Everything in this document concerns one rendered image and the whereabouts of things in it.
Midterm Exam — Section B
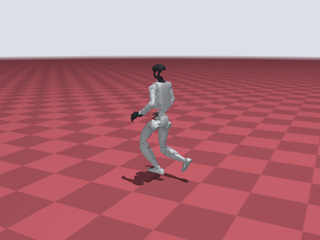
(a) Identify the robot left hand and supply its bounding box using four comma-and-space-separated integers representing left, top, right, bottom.
131, 111, 143, 122

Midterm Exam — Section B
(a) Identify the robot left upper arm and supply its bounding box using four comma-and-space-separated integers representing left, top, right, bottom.
148, 84, 158, 109

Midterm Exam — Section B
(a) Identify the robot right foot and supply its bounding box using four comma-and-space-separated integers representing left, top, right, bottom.
181, 158, 192, 173

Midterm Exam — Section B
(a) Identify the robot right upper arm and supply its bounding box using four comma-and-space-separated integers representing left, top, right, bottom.
168, 82, 175, 104

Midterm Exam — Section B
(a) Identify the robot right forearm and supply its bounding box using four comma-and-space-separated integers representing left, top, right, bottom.
164, 103, 172, 112

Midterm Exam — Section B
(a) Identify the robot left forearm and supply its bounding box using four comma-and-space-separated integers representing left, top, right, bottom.
138, 101, 152, 116

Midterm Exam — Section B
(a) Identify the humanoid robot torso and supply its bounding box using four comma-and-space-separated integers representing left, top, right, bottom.
152, 79, 170, 128

